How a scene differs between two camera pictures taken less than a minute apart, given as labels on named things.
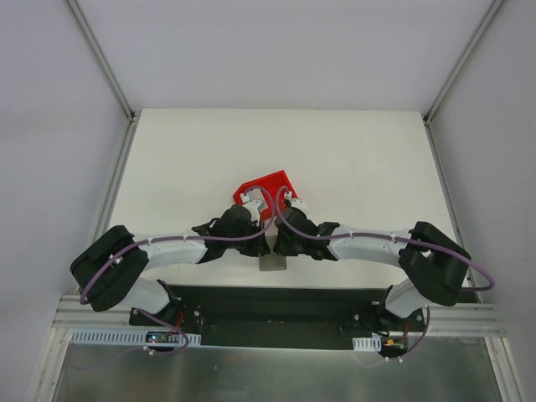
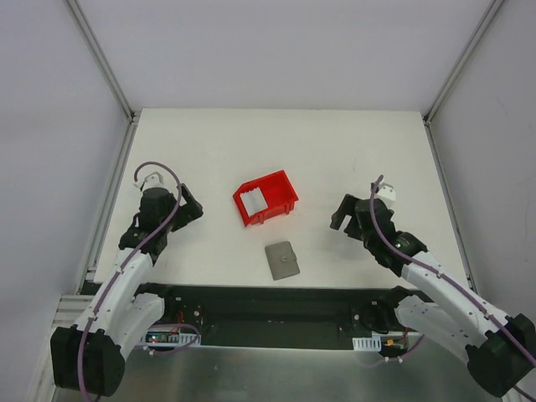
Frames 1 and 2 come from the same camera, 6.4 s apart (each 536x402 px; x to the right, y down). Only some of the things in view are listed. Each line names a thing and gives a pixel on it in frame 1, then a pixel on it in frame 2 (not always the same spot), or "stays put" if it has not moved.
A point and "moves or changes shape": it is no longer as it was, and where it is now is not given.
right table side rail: (450, 207) stays put
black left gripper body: (255, 244) → (184, 208)
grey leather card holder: (272, 261) moves or changes shape
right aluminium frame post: (490, 13) stays put
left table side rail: (105, 214) stays put
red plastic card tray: (272, 189) stays put
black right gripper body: (283, 244) → (347, 213)
